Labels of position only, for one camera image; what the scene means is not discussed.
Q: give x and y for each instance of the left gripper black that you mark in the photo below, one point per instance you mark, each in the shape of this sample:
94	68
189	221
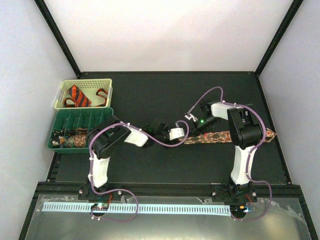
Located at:
173	142

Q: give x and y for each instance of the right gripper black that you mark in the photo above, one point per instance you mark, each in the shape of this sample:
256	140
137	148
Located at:
195	131

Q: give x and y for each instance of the floral patterned tie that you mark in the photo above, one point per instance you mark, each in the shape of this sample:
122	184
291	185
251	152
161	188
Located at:
222	137

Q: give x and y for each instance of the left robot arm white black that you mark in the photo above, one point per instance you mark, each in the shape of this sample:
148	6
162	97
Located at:
103	140

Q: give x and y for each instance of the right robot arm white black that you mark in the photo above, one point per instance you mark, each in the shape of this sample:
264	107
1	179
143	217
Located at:
246	133

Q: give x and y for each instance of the brown patterned rolled tie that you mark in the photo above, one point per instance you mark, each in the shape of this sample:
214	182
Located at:
80	137

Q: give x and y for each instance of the cream perforated basket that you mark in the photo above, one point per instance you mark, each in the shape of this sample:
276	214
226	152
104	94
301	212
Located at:
88	87

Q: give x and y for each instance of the green divided organizer tray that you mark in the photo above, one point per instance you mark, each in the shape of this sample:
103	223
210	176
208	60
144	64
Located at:
73	119

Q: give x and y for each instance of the dark floral rolled tie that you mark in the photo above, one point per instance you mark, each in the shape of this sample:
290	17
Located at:
62	138

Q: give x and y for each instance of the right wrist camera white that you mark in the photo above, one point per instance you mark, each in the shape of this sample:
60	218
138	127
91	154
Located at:
189	116

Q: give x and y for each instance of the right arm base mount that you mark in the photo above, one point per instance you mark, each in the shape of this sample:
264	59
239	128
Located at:
225	193

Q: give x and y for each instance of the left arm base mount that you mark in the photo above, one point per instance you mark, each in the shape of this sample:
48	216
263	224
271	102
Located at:
87	194

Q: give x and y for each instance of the black aluminium front rail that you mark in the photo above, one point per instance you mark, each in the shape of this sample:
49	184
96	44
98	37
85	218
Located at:
168	190

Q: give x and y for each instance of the white slotted cable duct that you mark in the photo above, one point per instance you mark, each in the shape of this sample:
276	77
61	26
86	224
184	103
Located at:
129	208

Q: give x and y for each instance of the right black frame post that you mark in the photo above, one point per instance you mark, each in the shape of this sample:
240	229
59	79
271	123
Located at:
281	30

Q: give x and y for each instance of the black frame post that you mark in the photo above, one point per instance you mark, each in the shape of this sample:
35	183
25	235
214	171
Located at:
281	30
50	21

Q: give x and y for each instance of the left black frame post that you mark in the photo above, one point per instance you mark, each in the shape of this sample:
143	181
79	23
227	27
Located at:
50	21

